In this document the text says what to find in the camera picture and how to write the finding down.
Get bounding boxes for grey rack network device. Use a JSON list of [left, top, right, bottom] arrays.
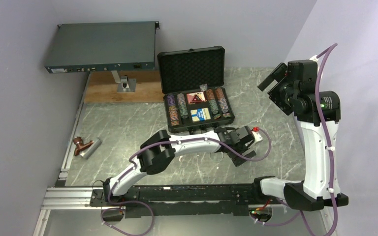
[[44, 21, 159, 73]]

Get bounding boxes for red playing card deck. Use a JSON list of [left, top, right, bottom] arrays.
[[186, 91, 208, 106]]

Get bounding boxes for grey metal bracket stand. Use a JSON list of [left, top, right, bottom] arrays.
[[111, 70, 136, 93]]

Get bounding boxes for red triangular dealer button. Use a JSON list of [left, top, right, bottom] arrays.
[[189, 92, 207, 104]]

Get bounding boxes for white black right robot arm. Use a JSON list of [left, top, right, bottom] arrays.
[[251, 60, 349, 211]]

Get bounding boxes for blue playing card deck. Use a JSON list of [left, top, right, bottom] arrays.
[[190, 108, 211, 122]]

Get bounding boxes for multicolour poker chip stack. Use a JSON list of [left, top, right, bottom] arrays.
[[169, 106, 180, 126]]

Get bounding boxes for clear round plastic disc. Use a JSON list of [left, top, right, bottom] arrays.
[[209, 152, 224, 162]]

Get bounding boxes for green blue chip stack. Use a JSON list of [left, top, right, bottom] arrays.
[[179, 103, 189, 119], [209, 99, 219, 115]]

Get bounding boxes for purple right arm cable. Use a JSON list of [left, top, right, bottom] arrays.
[[249, 43, 339, 236]]

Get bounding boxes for green blue right chip stack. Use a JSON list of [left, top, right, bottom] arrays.
[[209, 99, 219, 115]]

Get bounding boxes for wooden board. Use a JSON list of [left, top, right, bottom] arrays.
[[84, 70, 163, 103]]

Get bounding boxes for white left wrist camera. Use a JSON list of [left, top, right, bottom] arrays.
[[252, 126, 263, 145]]

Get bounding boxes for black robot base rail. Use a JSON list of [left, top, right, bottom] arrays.
[[90, 183, 278, 218]]

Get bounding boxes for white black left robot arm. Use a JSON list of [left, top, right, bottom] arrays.
[[102, 126, 263, 207]]

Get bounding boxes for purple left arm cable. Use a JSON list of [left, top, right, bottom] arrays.
[[101, 128, 272, 236]]

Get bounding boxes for red black chip stack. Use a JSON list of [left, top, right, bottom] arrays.
[[206, 89, 216, 101], [216, 88, 226, 101]]

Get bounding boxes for clear plastic wrapper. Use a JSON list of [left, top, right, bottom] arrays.
[[199, 84, 208, 91]]

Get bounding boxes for red black far chip stack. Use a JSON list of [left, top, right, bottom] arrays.
[[216, 88, 226, 101]]

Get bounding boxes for purple poker chip stack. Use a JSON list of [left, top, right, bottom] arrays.
[[167, 94, 176, 107]]

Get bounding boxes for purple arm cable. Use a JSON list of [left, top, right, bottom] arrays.
[[249, 43, 339, 236], [101, 128, 272, 236]]

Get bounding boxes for grey copper clamp tool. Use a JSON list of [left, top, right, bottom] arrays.
[[72, 136, 102, 160]]

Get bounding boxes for loose chips in case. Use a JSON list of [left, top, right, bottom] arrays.
[[223, 113, 232, 118]]

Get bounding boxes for black poker set case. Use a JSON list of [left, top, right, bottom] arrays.
[[157, 46, 235, 133]]

